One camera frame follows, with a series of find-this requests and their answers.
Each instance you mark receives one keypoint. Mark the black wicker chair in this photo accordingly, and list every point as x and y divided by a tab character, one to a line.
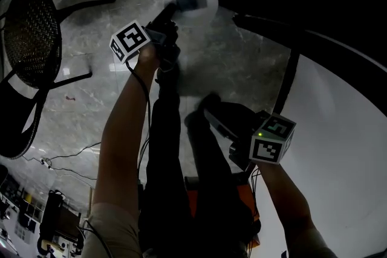
30	39

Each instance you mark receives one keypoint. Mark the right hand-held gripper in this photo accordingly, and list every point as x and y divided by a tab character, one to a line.
266	149

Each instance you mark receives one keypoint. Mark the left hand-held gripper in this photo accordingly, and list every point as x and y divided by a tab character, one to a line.
130	42

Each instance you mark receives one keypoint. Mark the person's left forearm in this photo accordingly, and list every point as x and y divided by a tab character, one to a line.
121	145

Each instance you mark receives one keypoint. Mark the white round plate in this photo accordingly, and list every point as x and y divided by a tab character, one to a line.
208	3

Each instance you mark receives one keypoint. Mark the person's right forearm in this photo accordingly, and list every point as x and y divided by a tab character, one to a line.
287	199

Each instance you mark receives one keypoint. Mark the white power strip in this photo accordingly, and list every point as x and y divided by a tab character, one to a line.
46	163

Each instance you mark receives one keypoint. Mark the person's right black shoe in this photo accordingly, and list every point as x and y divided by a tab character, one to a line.
199	111

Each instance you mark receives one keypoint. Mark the person's beige shirt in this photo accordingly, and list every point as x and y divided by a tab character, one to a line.
112	229

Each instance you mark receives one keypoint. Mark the orange bag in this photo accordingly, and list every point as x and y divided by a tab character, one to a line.
242	193

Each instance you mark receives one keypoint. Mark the person's black trousers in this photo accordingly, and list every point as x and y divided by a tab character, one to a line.
169	190

